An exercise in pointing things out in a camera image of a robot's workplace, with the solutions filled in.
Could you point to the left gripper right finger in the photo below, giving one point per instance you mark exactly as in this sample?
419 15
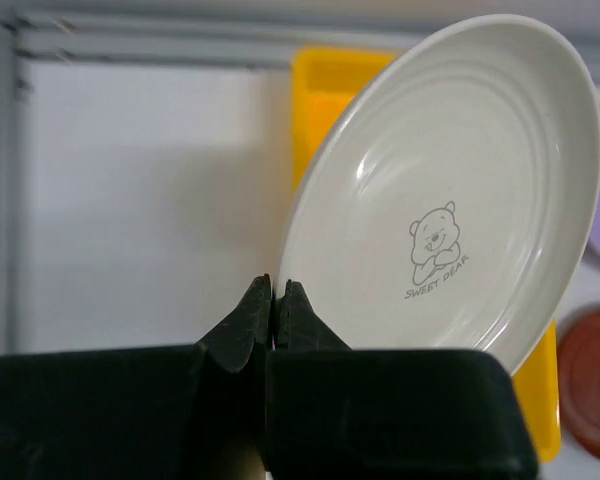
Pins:
333 412

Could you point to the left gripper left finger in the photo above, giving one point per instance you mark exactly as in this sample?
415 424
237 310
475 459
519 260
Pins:
168 412

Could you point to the cream white plate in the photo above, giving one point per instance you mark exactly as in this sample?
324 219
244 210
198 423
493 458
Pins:
452 200

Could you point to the dark red plate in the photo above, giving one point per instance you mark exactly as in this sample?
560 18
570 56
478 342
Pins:
579 381

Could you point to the yellow plastic bin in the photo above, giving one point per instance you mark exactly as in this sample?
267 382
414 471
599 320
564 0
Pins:
324 80

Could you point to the aluminium table frame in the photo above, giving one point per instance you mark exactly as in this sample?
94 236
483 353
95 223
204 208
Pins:
146 171

